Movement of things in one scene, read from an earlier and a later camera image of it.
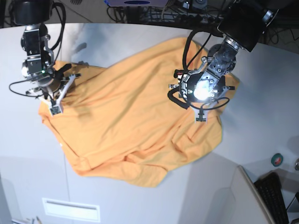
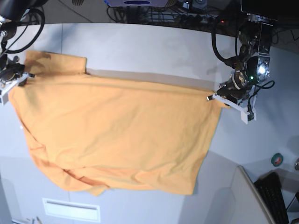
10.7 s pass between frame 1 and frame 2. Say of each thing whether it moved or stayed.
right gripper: moved
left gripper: moved
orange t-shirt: moved
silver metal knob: stayed
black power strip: stayed
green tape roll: stayed
